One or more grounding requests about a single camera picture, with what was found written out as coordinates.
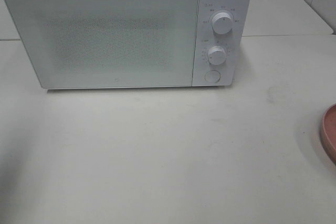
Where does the white timer knob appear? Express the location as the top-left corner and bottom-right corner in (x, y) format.
(207, 46), (227, 66)

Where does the white microwave door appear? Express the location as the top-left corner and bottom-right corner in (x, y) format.
(5, 0), (198, 89)

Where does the pink plate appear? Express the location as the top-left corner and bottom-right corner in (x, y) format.
(320, 104), (336, 164)

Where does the white microwave oven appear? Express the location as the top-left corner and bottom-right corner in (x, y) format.
(4, 0), (250, 89)

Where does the white round door button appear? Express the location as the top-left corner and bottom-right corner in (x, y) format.
(205, 70), (221, 83)

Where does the white power knob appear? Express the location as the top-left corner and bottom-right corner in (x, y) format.
(211, 10), (234, 35)

